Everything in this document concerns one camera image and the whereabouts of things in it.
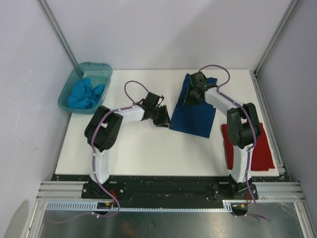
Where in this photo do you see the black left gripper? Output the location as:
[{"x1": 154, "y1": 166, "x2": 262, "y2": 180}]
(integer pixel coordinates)
[{"x1": 150, "y1": 105, "x2": 172, "y2": 128}]

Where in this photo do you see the aluminium frame post right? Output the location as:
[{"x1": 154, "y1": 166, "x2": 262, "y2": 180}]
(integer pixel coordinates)
[{"x1": 253, "y1": 0, "x2": 301, "y2": 78}]

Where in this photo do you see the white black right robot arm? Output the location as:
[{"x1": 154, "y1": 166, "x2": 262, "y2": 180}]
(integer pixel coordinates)
[{"x1": 184, "y1": 72, "x2": 261, "y2": 199}]

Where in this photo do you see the aluminium frame post left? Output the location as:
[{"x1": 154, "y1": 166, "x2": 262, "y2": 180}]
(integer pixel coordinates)
[{"x1": 36, "y1": 0, "x2": 78, "y2": 68}]

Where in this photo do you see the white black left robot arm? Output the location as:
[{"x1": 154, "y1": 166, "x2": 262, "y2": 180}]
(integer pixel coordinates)
[{"x1": 84, "y1": 92, "x2": 172, "y2": 198}]

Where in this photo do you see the dark blue t-shirt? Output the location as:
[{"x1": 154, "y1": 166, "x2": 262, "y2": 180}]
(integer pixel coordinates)
[{"x1": 169, "y1": 73, "x2": 216, "y2": 138}]

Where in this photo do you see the aluminium frame post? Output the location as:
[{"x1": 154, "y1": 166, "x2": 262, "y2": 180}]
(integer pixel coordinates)
[
  {"x1": 36, "y1": 0, "x2": 78, "y2": 68},
  {"x1": 253, "y1": 0, "x2": 301, "y2": 78}
]

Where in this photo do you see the light blue crumpled t-shirt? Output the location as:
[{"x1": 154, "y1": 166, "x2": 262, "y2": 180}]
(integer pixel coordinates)
[{"x1": 67, "y1": 78, "x2": 106, "y2": 110}]

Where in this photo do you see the grey slotted cable duct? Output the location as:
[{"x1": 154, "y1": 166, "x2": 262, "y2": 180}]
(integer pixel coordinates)
[{"x1": 46, "y1": 201, "x2": 232, "y2": 213}]

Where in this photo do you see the folded red t-shirt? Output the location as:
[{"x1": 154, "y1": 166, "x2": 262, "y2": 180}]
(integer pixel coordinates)
[{"x1": 221, "y1": 123, "x2": 275, "y2": 172}]

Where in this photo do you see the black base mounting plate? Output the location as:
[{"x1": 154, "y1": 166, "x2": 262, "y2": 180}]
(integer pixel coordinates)
[{"x1": 81, "y1": 176, "x2": 259, "y2": 208}]

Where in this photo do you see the teal plastic bin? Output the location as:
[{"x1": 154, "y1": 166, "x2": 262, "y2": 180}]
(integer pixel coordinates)
[{"x1": 58, "y1": 62, "x2": 112, "y2": 115}]

